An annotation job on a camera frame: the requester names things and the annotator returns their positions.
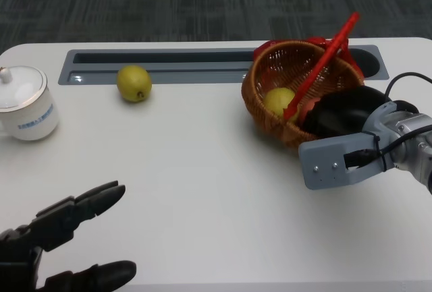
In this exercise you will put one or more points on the white lidded ceramic mug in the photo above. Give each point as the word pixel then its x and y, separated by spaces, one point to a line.
pixel 30 113

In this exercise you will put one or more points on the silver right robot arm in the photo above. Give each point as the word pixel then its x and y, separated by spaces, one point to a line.
pixel 411 130

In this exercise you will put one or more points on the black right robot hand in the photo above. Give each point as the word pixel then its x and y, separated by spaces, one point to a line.
pixel 344 113

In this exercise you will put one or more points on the grey table cup holder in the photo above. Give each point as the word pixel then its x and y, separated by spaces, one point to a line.
pixel 383 69

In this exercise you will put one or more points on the yellow-green pear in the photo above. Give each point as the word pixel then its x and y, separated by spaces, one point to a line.
pixel 133 83
pixel 276 101

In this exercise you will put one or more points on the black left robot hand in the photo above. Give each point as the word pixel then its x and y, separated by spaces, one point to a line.
pixel 20 258

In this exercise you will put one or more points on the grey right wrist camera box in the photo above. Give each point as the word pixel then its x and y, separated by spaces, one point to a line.
pixel 324 164

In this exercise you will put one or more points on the grey table tray slot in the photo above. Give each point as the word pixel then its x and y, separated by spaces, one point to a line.
pixel 101 76

